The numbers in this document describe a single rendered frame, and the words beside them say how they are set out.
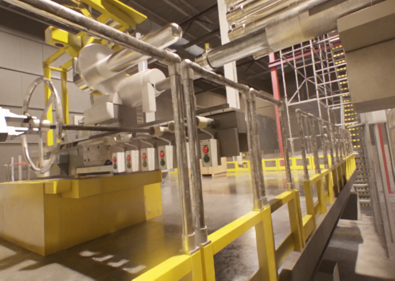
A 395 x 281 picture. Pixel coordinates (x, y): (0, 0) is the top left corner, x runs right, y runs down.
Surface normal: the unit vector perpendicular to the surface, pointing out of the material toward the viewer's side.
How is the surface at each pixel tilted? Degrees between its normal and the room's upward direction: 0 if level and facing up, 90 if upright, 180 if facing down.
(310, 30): 148
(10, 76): 90
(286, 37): 140
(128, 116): 90
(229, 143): 90
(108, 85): 90
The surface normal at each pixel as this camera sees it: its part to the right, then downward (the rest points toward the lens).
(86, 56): 0.80, -0.12
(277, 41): -0.31, 0.75
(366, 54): -0.58, -0.01
